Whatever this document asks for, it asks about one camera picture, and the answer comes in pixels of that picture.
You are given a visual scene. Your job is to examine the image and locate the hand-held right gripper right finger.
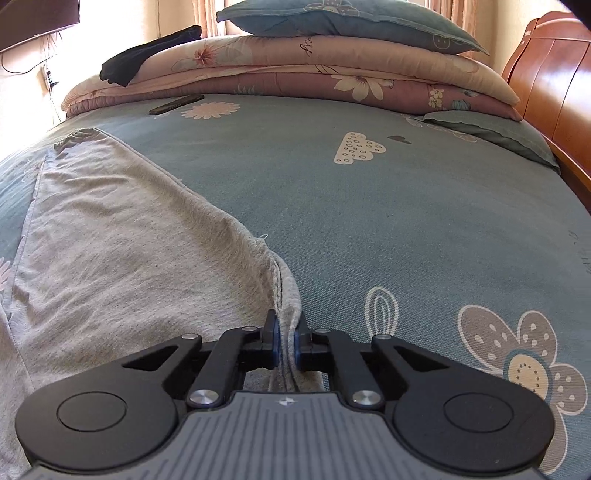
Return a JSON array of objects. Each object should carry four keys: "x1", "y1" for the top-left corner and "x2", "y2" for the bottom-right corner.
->
[{"x1": 294, "y1": 318, "x2": 455, "y2": 411}]

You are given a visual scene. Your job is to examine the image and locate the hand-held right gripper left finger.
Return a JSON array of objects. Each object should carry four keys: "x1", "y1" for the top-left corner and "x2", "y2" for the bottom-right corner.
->
[{"x1": 121, "y1": 310, "x2": 281, "y2": 409}]

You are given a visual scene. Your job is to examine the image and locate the grey pants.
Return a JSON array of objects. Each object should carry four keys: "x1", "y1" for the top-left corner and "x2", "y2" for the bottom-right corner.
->
[{"x1": 0, "y1": 127, "x2": 331, "y2": 480}]

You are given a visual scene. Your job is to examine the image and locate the teal printed bed sheet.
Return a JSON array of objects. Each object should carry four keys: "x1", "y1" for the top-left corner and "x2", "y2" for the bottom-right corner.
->
[{"x1": 0, "y1": 92, "x2": 591, "y2": 480}]

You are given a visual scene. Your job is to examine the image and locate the black smartphone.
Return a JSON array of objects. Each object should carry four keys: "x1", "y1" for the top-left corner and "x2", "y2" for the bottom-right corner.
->
[{"x1": 149, "y1": 95, "x2": 205, "y2": 115}]

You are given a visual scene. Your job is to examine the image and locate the folded pink floral quilt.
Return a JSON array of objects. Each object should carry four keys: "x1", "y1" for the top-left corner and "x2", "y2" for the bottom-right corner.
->
[{"x1": 60, "y1": 34, "x2": 522, "y2": 121}]

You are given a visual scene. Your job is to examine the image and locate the flat teal pillow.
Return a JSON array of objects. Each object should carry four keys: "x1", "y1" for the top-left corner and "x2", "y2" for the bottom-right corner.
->
[{"x1": 414, "y1": 110, "x2": 561, "y2": 175}]

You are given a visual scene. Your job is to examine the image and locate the black garment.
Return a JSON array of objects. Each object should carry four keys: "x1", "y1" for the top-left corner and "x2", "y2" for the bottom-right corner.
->
[{"x1": 99, "y1": 25, "x2": 203, "y2": 88}]

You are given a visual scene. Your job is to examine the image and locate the plump teal pillow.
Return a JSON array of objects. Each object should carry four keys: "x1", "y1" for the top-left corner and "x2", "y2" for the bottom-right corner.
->
[{"x1": 216, "y1": 0, "x2": 489, "y2": 56}]

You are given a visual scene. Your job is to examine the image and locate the pink striped curtain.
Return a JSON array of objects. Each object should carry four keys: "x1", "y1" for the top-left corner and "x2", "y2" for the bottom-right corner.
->
[{"x1": 191, "y1": 0, "x2": 232, "y2": 40}]

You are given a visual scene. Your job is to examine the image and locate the wooden bed headboard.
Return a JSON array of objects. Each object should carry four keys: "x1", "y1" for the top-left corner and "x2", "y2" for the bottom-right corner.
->
[{"x1": 501, "y1": 10, "x2": 591, "y2": 208}]

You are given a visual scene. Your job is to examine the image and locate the wall-mounted television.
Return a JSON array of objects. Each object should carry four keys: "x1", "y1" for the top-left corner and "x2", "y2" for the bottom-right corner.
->
[{"x1": 0, "y1": 0, "x2": 81, "y2": 52}]

